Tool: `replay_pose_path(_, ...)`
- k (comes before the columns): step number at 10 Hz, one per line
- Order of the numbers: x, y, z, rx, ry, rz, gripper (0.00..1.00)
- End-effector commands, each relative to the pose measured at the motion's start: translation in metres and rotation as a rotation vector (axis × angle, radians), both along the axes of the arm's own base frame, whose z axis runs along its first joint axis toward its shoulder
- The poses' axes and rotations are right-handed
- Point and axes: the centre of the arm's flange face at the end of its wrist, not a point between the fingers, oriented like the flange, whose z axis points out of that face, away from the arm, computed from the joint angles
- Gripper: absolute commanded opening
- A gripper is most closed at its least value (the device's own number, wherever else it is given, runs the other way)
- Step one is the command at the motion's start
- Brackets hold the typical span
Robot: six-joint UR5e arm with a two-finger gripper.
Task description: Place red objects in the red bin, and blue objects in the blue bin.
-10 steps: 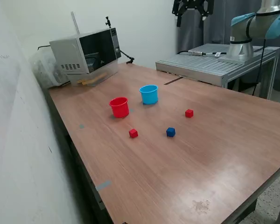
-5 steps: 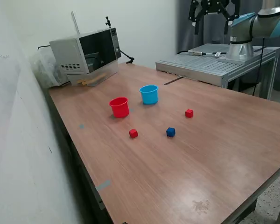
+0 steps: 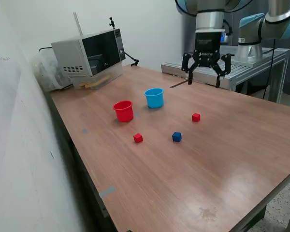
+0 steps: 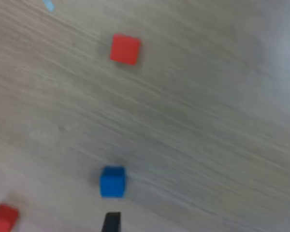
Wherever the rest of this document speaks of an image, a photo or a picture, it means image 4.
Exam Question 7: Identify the blue tape piece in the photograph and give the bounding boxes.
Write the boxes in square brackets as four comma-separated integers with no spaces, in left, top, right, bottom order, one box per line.
[42,0,56,12]

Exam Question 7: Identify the blue cube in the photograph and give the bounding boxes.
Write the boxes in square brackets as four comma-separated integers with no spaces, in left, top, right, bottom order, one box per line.
[99,166,127,199]

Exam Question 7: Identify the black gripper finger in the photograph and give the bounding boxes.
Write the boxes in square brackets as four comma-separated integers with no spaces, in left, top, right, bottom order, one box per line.
[101,212,122,232]

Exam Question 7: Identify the red cube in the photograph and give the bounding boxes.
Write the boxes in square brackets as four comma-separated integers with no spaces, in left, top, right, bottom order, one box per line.
[109,33,142,66]
[0,203,20,232]

